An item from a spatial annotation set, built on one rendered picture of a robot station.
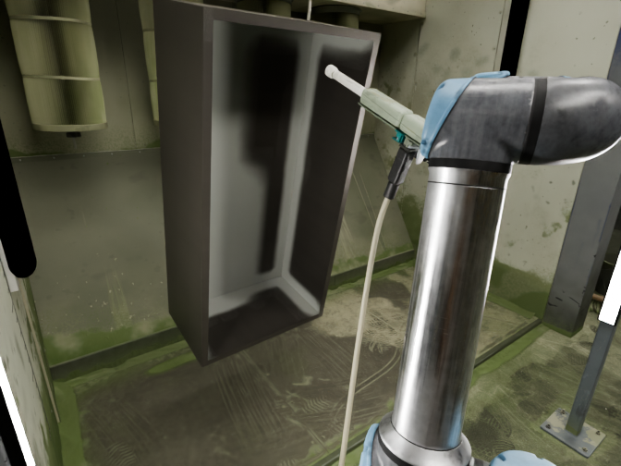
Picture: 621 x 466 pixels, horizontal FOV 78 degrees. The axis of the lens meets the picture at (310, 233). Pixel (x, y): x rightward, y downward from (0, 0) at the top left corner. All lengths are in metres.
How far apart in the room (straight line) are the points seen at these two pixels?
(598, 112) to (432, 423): 0.48
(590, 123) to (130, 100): 2.37
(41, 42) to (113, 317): 1.35
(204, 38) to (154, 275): 1.64
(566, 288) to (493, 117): 2.40
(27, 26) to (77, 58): 0.21
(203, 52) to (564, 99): 0.77
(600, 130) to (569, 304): 2.37
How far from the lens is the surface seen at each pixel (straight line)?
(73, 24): 2.24
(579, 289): 2.89
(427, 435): 0.68
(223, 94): 1.48
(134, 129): 2.63
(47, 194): 2.52
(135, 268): 2.41
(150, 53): 2.37
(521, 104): 0.58
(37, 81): 2.24
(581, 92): 0.61
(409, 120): 0.93
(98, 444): 2.05
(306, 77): 1.67
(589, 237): 2.78
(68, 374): 2.39
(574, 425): 2.27
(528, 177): 2.86
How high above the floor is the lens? 1.46
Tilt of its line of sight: 20 degrees down
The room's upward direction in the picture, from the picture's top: 1 degrees clockwise
